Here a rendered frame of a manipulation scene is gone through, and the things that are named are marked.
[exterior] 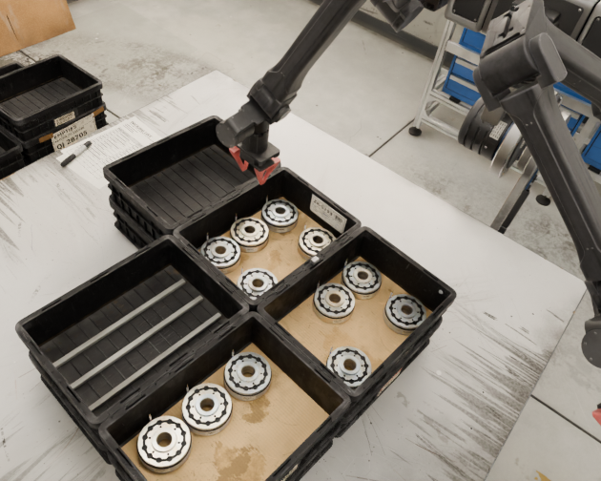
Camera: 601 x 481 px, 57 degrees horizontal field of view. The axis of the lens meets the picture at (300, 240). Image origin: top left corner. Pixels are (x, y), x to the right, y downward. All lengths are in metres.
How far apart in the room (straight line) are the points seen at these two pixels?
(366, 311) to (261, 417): 0.38
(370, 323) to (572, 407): 1.34
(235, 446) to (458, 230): 1.04
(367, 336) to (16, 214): 1.09
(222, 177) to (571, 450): 1.66
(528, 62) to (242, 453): 0.88
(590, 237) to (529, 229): 2.20
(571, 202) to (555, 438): 1.65
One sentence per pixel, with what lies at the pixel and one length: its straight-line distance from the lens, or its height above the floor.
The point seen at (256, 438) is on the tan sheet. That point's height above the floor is 0.83.
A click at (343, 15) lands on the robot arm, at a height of 1.53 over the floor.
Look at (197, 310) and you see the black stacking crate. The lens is 1.36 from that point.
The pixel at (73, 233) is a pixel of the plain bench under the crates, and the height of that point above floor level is 0.70.
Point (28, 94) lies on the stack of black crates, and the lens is 2.68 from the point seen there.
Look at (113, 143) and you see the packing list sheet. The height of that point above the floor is 0.70.
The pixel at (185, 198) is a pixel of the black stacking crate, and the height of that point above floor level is 0.83.
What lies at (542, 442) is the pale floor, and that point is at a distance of 2.41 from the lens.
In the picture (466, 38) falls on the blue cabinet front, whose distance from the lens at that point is 3.10.
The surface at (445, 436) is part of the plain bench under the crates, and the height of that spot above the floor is 0.70.
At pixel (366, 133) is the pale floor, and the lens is 3.33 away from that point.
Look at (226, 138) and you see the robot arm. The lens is 1.17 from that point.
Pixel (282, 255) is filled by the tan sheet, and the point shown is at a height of 0.83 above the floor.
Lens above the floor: 1.95
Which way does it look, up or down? 48 degrees down
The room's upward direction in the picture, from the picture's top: 10 degrees clockwise
